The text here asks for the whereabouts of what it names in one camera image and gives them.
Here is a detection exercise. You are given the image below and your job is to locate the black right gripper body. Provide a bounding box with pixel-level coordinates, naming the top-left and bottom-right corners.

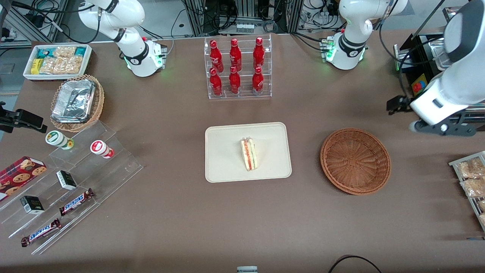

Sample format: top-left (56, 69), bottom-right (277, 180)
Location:
top-left (0, 102), bottom-right (17, 134)

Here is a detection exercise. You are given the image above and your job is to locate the triangular sandwich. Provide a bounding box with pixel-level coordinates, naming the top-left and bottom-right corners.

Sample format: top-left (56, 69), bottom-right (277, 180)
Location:
top-left (240, 138), bottom-right (258, 172)

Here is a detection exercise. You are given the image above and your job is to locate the round brown wicker basket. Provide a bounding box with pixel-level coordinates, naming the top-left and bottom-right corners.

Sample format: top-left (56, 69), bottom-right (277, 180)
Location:
top-left (320, 128), bottom-right (391, 196)

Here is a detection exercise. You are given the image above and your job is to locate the oval light wicker basket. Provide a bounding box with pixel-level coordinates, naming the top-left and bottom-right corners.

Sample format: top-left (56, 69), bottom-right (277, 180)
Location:
top-left (50, 74), bottom-right (105, 133)

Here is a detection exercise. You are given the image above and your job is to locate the cream plastic tray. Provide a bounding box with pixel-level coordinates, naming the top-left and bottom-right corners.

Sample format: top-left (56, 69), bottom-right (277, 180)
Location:
top-left (205, 122), bottom-right (293, 184)

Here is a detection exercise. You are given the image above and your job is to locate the green lid white cup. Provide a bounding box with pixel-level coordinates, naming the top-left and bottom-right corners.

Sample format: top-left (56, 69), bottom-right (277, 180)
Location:
top-left (45, 130), bottom-right (75, 151)

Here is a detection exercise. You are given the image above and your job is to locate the steel warmer pan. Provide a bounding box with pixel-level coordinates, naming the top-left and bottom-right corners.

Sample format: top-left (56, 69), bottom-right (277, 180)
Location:
top-left (427, 36), bottom-right (449, 72)

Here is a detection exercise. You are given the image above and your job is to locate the black food warmer machine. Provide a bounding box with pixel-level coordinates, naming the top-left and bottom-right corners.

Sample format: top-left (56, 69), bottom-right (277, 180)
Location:
top-left (393, 32), bottom-right (485, 133)

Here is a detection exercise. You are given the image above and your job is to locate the silver foil container stack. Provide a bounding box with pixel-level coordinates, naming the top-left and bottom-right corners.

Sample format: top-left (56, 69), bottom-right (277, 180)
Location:
top-left (51, 79), bottom-right (95, 124)

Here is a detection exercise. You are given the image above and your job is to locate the red cookie box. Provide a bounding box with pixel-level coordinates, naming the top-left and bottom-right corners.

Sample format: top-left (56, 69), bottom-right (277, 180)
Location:
top-left (0, 156), bottom-right (47, 202)

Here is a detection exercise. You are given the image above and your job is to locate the large clear cracker bag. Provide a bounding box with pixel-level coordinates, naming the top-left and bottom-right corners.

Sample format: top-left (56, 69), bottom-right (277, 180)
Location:
top-left (39, 56), bottom-right (83, 75)

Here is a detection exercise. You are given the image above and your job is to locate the small black white box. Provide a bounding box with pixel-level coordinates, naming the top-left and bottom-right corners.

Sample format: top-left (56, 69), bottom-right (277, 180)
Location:
top-left (20, 196), bottom-right (45, 215)
top-left (56, 170), bottom-right (78, 191)

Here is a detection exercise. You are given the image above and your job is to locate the red lid white cup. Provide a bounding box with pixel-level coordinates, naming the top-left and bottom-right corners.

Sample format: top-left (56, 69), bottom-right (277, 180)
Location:
top-left (90, 140), bottom-right (114, 159)

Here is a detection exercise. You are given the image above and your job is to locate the small clear cracker bag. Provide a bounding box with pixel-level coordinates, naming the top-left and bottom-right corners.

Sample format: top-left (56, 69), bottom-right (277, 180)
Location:
top-left (53, 45), bottom-right (77, 60)

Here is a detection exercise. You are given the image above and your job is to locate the glass warmer cover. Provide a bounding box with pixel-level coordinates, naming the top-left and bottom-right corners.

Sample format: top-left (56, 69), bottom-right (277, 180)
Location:
top-left (411, 0), bottom-right (461, 42)

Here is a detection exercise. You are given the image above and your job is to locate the white rectangular snack bin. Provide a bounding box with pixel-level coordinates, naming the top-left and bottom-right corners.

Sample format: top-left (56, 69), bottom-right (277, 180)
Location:
top-left (23, 44), bottom-right (93, 81)

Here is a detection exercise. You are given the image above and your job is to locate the Snickers chocolate bar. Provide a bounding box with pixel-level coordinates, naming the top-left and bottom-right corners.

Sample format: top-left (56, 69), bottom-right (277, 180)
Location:
top-left (59, 188), bottom-right (95, 217)
top-left (21, 218), bottom-right (62, 248)

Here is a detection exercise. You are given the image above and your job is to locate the clear acrylic step display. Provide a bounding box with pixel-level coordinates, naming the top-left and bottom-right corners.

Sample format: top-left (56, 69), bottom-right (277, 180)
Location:
top-left (0, 121), bottom-right (144, 256)

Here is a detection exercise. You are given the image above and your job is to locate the red cola bottle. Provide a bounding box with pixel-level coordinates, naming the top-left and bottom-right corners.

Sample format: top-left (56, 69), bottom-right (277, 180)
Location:
top-left (230, 38), bottom-right (242, 72)
top-left (210, 40), bottom-right (224, 73)
top-left (253, 37), bottom-right (265, 70)
top-left (229, 66), bottom-right (241, 95)
top-left (209, 67), bottom-right (223, 96)
top-left (252, 66), bottom-right (264, 94)

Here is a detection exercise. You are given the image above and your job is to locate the clear acrylic bottle rack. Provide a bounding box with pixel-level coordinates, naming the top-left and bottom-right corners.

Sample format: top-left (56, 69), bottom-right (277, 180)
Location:
top-left (204, 34), bottom-right (272, 100)

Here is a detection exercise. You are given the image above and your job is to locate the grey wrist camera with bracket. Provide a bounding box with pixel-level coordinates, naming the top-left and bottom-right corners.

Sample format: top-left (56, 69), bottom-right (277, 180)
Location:
top-left (408, 113), bottom-right (479, 137)

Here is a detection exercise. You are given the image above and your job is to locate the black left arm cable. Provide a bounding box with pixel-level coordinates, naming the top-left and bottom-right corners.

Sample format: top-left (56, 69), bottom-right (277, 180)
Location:
top-left (378, 0), bottom-right (447, 100)

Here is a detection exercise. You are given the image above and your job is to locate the metal wire rack tray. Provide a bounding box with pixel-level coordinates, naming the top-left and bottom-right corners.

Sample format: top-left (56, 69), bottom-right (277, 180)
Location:
top-left (449, 151), bottom-right (485, 232)

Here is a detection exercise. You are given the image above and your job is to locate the aluminium frame with cables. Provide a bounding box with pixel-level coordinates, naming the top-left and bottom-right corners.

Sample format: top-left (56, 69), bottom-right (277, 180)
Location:
top-left (0, 0), bottom-right (69, 48)

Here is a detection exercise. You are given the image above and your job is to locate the black table cable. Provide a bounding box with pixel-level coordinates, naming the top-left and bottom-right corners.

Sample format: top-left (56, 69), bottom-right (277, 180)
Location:
top-left (328, 255), bottom-right (383, 273)

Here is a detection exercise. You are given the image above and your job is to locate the aluminium frame rack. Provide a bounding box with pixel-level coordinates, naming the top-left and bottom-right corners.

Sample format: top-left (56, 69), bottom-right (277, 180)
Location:
top-left (182, 0), bottom-right (304, 37)

